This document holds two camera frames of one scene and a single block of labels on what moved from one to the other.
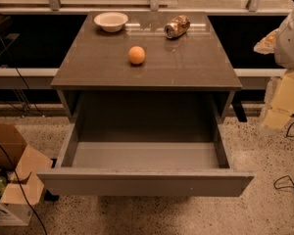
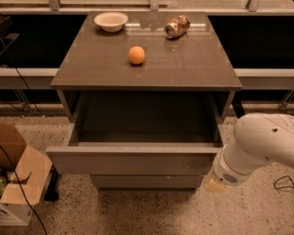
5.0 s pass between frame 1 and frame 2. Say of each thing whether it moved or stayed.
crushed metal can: stayed
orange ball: stayed
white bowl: stayed
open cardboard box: stayed
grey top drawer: moved
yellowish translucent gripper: moved
